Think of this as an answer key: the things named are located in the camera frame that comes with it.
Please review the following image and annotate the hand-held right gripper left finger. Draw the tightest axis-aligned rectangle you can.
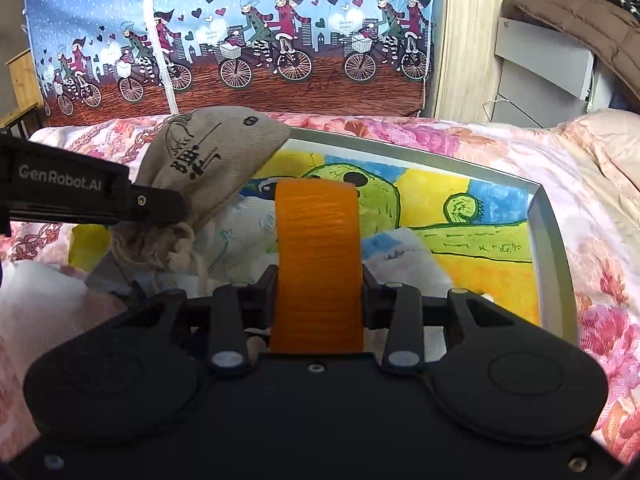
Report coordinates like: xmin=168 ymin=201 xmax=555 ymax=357
xmin=144 ymin=265 xmax=280 ymax=372

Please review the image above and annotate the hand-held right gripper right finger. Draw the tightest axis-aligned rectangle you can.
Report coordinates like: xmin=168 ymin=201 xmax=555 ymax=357
xmin=361 ymin=264 xmax=521 ymax=374

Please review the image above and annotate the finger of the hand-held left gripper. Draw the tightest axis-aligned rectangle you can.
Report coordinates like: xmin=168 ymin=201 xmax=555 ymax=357
xmin=120 ymin=182 xmax=192 ymax=225

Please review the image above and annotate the beige drawstring pouch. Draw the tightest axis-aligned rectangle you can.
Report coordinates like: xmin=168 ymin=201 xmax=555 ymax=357
xmin=87 ymin=107 xmax=292 ymax=292

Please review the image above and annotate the orange silicone band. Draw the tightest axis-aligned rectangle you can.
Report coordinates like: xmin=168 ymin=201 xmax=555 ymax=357
xmin=271 ymin=178 xmax=365 ymax=354

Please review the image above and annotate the grey box with cartoon drawing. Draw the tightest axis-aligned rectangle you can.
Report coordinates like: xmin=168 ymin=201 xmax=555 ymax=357
xmin=70 ymin=127 xmax=581 ymax=356

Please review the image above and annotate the light blue plastic packet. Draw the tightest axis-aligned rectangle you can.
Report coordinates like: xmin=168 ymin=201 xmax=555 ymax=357
xmin=360 ymin=227 xmax=452 ymax=307

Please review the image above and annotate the wooden shelf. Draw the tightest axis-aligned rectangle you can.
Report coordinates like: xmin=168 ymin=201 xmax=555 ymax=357
xmin=4 ymin=47 xmax=49 ymax=137

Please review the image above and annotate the blue cartoon wardrobe cover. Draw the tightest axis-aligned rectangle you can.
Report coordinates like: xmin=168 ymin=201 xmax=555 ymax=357
xmin=22 ymin=0 xmax=437 ymax=129

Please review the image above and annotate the pink floral quilt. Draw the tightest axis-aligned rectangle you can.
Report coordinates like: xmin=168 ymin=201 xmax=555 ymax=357
xmin=0 ymin=107 xmax=640 ymax=466

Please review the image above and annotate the grey cabinet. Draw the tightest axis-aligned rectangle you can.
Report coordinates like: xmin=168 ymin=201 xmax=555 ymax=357
xmin=494 ymin=16 xmax=617 ymax=129

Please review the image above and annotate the light wooden panel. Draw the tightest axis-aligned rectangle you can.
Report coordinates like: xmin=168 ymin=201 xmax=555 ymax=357
xmin=434 ymin=0 xmax=521 ymax=122

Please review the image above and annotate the white cable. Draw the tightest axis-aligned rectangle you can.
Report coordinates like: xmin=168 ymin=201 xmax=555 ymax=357
xmin=481 ymin=96 xmax=507 ymax=122

